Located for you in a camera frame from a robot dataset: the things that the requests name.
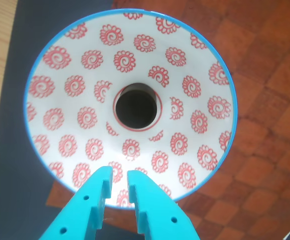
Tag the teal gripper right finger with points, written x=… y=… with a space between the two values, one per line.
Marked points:
x=159 y=215

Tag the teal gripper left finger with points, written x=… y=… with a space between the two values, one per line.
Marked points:
x=82 y=210

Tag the black cylinder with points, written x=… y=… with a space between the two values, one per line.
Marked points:
x=136 y=107

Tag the white bowl red floral print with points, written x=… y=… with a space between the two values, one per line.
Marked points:
x=85 y=75

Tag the brown leather chessboard mat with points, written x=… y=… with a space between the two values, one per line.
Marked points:
x=264 y=105

